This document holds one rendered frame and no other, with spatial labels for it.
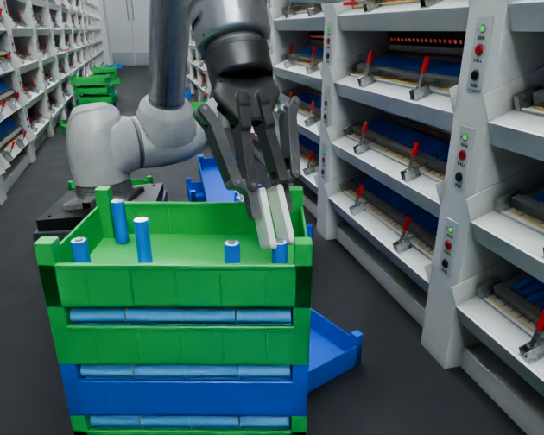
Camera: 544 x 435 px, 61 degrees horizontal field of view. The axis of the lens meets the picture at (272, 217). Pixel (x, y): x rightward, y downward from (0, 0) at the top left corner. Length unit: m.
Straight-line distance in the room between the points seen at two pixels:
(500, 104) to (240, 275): 0.59
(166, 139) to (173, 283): 0.87
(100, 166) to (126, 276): 0.83
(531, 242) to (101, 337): 0.68
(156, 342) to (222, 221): 0.22
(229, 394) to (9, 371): 0.69
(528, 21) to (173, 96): 0.85
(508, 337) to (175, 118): 0.96
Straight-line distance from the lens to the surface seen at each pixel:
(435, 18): 1.07
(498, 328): 0.99
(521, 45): 0.93
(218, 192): 1.94
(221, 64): 0.53
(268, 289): 0.52
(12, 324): 1.37
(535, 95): 0.93
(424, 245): 1.23
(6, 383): 1.18
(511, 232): 0.92
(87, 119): 1.34
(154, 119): 1.34
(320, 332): 1.17
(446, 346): 1.10
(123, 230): 0.70
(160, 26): 1.24
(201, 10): 0.56
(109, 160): 1.35
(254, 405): 0.62
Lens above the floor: 0.69
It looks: 22 degrees down
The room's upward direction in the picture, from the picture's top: straight up
